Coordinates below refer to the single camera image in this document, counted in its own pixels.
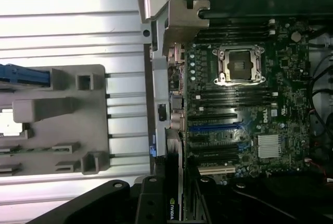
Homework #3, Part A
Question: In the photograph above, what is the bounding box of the open black PC case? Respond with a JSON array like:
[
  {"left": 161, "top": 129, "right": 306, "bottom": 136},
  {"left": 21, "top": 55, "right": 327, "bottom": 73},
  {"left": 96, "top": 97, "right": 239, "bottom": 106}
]
[{"left": 135, "top": 0, "right": 333, "bottom": 224}]

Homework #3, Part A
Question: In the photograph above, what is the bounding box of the white expansion slot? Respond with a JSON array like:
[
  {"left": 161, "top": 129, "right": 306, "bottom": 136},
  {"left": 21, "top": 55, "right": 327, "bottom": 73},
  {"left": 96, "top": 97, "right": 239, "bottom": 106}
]
[{"left": 199, "top": 166, "right": 236, "bottom": 176}]

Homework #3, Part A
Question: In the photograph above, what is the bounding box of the silver CPU chip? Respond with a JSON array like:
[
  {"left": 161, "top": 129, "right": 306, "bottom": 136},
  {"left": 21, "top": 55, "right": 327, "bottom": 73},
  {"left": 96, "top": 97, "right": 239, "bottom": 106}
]
[{"left": 0, "top": 108, "right": 23, "bottom": 136}]

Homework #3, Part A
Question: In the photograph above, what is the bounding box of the long black expansion slot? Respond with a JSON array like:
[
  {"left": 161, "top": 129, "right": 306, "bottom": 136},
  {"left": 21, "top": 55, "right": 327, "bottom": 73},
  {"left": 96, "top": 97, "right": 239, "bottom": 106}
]
[
  {"left": 189, "top": 143, "right": 239, "bottom": 152},
  {"left": 188, "top": 114, "right": 238, "bottom": 122},
  {"left": 189, "top": 154, "right": 239, "bottom": 163}
]

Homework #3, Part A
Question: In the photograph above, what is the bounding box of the green RAM stick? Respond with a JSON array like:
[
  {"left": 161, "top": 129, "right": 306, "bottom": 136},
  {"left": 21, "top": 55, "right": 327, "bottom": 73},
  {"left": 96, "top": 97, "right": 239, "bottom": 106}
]
[{"left": 0, "top": 147, "right": 57, "bottom": 155}]

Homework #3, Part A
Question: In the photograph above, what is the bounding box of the blue hard disk caddy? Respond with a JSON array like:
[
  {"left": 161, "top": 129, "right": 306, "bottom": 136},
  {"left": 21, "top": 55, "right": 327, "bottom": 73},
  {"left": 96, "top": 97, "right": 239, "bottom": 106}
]
[{"left": 0, "top": 64, "right": 50, "bottom": 87}]

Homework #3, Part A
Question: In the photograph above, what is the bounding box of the grey plastic parts rack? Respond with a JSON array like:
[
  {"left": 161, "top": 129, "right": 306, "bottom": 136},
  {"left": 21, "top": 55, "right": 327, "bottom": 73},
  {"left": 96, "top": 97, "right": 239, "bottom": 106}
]
[{"left": 0, "top": 64, "right": 110, "bottom": 176}]

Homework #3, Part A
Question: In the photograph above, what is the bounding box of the black wire bundle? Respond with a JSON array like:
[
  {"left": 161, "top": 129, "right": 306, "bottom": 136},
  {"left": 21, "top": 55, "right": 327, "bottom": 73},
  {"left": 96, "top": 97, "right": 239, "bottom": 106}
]
[{"left": 308, "top": 49, "right": 333, "bottom": 183}]

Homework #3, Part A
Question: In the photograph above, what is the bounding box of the green motherboard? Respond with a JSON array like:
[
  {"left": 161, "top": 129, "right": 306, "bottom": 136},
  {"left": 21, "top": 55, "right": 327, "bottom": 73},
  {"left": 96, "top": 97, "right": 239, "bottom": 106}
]
[{"left": 186, "top": 17, "right": 314, "bottom": 184}]

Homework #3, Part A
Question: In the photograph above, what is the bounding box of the blue expansion slot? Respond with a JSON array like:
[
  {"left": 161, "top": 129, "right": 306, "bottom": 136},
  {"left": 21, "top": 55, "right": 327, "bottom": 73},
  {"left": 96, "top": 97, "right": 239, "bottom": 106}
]
[{"left": 189, "top": 123, "right": 239, "bottom": 133}]

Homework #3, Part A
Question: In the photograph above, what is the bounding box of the silver chipset heatsink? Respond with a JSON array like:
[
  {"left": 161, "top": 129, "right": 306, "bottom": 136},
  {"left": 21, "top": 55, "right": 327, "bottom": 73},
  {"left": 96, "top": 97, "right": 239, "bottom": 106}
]
[{"left": 257, "top": 134, "right": 282, "bottom": 159}]

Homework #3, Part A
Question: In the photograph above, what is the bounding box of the metal CPU socket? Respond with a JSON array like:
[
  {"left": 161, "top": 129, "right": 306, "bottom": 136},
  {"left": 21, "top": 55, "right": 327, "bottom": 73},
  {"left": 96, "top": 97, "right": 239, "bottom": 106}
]
[{"left": 212, "top": 43, "right": 266, "bottom": 87}]

